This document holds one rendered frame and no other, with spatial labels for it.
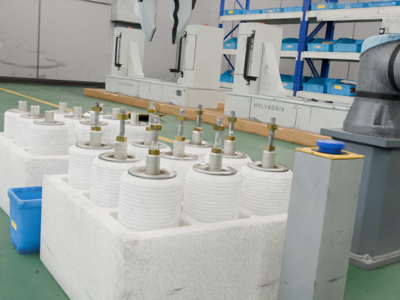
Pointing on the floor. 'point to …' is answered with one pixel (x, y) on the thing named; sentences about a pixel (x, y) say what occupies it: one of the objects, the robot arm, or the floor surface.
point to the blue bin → (25, 218)
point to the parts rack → (303, 16)
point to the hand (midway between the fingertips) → (164, 33)
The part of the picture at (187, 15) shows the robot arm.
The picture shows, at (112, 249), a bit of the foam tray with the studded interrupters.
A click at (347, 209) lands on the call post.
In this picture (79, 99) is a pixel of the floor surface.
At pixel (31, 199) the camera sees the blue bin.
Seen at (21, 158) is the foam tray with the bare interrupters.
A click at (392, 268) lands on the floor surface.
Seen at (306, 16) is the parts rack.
